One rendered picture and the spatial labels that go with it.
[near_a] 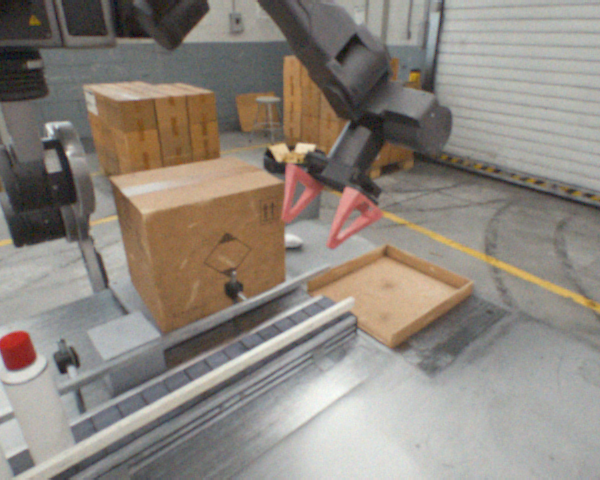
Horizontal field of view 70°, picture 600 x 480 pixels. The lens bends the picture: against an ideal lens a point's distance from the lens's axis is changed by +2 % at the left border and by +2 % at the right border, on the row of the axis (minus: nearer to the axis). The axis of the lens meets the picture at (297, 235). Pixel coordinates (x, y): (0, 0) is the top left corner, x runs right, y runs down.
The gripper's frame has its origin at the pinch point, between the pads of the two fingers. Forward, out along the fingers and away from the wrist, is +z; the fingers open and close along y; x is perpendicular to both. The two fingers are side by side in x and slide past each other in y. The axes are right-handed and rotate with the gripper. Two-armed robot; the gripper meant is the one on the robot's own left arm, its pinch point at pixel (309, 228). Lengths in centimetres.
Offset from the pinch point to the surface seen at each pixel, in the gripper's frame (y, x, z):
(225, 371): -8.3, 8.9, 26.8
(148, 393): -14.4, 2.5, 36.2
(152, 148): -311, 109, 6
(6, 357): -10.3, -21.3, 30.9
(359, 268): -28, 53, 1
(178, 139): -312, 124, -12
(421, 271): -17, 62, -6
